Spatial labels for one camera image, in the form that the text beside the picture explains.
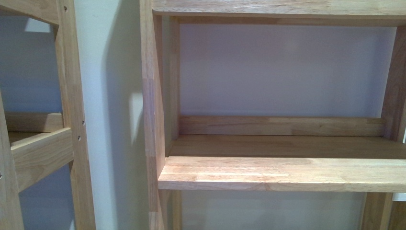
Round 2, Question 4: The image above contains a right wooden shelf unit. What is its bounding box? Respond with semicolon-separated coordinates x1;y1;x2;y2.
140;0;406;230

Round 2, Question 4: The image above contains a wooden shelf unit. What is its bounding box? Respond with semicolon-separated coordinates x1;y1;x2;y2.
140;0;406;230
0;0;96;230

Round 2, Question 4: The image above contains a left wooden shelf unit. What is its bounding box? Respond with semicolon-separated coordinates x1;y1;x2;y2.
0;0;96;230

